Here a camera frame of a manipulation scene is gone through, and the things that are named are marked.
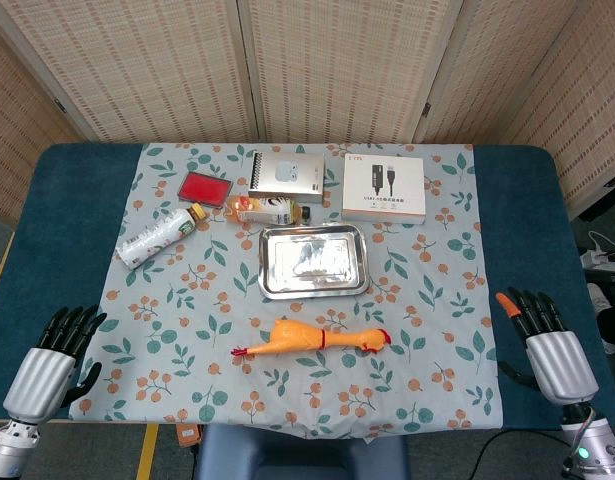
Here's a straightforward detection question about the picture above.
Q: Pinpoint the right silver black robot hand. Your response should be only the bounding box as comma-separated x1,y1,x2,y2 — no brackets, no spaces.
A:
495,286,600,407

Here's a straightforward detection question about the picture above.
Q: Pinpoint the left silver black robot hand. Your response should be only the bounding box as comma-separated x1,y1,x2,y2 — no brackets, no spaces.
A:
2,304,108,426

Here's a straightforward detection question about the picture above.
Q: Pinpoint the yellow rubber chicken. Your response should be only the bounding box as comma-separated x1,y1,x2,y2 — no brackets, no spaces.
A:
230,319,393,359

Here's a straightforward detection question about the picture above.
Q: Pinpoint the rectangular metal tray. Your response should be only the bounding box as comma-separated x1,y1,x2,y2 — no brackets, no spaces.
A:
257,223,371,301

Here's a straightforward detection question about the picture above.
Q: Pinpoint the white power strip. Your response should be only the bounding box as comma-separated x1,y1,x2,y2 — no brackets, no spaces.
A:
579,248,615,274

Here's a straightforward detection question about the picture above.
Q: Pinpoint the small orange box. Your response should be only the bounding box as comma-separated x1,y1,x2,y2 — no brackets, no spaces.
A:
175,423,204,448

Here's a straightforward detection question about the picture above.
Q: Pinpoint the white bottle with yellow cap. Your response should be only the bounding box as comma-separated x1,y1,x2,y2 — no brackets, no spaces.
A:
115,202,209,271

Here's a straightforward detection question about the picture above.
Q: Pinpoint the floral leaf print tablecloth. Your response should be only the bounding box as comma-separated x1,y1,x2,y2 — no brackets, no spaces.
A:
68,142,504,441

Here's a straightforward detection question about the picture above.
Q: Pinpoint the woven folding screen panel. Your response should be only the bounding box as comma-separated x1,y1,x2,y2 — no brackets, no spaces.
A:
504,0,615,219
236,0,466,145
0,0,261,145
0,19,86,226
411,0,586,147

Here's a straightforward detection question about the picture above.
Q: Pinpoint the red ink pad case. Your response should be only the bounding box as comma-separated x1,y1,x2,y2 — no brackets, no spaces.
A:
178,170,234,209

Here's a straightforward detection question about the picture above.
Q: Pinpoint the blue padded chair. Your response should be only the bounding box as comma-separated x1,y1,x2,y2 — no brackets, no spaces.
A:
194,423,411,480

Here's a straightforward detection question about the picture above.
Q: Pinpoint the orange juice bottle black cap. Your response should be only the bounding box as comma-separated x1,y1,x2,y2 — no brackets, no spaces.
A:
224,194,313,226

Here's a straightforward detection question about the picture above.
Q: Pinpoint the black floor cable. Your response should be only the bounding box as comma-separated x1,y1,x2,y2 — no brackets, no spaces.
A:
467,430,568,480

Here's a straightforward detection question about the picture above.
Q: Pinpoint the white power cable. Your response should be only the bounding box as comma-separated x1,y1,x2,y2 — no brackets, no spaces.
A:
585,228,615,257

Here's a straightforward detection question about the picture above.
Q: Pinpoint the white USB cable box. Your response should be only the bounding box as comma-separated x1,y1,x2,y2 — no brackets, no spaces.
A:
341,155,428,225

